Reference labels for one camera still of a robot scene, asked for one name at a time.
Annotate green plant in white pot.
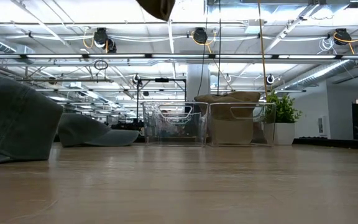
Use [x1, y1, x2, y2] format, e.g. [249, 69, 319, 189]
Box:
[265, 90, 303, 146]

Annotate long ceiling light bar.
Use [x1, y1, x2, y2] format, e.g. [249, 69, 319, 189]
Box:
[0, 53, 358, 60]

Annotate silver ventilation duct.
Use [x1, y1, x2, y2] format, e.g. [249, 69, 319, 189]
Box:
[286, 58, 358, 90]

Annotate black hanging cable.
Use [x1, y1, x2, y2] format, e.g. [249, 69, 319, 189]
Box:
[217, 0, 222, 96]
[196, 0, 209, 97]

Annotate black ceiling cable reel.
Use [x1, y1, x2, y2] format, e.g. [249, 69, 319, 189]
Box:
[192, 27, 209, 45]
[107, 37, 117, 54]
[334, 27, 352, 46]
[93, 27, 109, 47]

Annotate white pillar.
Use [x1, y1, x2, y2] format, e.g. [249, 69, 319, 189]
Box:
[186, 63, 211, 97]

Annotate black table edge rail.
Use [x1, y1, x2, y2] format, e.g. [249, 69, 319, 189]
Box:
[292, 136, 358, 151]

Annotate black coiled cable loop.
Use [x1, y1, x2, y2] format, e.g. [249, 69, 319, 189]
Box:
[94, 59, 109, 71]

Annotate clear plastic bin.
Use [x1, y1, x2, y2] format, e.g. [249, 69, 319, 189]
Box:
[142, 101, 209, 147]
[208, 101, 277, 147]

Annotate blue-grey cotton cap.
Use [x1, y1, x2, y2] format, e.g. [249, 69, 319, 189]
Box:
[57, 112, 140, 147]
[0, 73, 64, 167]

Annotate black metal frame stand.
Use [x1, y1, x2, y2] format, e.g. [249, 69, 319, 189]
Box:
[136, 77, 187, 121]

